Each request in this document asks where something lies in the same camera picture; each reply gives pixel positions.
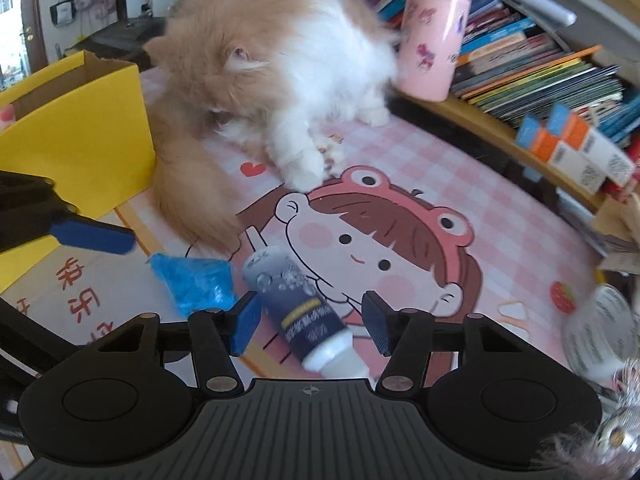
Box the dark blue spray bottle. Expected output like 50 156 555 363
242 246 370 379

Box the pink plush pig toy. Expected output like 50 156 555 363
0 104 15 130

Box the blue plastic wrapper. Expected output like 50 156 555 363
148 254 238 318

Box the yellow cardboard box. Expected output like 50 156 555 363
1 51 155 287

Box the pink checkered tablecloth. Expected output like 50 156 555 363
1 69 598 377

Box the black electronic keyboard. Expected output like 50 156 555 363
64 18 166 72

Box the orange white medicine box lower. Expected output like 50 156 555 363
515 115 605 195

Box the orange white medicine box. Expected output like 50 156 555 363
515 115 605 195
547 103 636 188

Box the stack of papers and books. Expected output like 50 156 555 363
591 193 639 275

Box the orange fluffy cat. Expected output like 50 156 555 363
144 0 398 252

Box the orange white medicine box upper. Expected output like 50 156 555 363
547 103 636 188

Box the pink cartoon cup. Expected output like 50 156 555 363
396 0 471 102

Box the white wooden bookshelf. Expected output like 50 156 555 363
119 0 640 214

